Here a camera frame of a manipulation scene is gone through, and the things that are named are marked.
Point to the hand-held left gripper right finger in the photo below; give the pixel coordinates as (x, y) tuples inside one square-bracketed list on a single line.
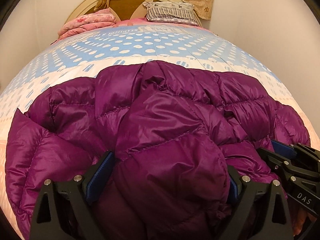
[(233, 188)]

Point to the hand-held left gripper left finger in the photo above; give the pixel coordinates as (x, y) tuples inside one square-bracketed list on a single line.
[(98, 177)]

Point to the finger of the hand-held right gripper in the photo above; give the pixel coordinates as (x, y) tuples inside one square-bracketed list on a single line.
[(281, 148), (272, 157)]

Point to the purple puffer jacket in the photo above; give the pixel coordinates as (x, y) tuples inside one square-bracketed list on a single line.
[(162, 120)]

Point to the person's right hand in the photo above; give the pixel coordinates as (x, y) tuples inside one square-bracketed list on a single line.
[(303, 221)]

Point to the polka dot bedspread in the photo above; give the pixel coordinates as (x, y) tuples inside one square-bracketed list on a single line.
[(140, 42)]

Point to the dark clothing bundle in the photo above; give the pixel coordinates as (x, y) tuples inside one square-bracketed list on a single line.
[(54, 41)]

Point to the pink folded blanket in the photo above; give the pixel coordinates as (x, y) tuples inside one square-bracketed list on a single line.
[(87, 22)]

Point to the cream wooden headboard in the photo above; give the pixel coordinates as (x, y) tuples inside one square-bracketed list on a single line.
[(82, 5)]

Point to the striped grey pillow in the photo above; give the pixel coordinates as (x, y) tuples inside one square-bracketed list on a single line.
[(170, 13)]

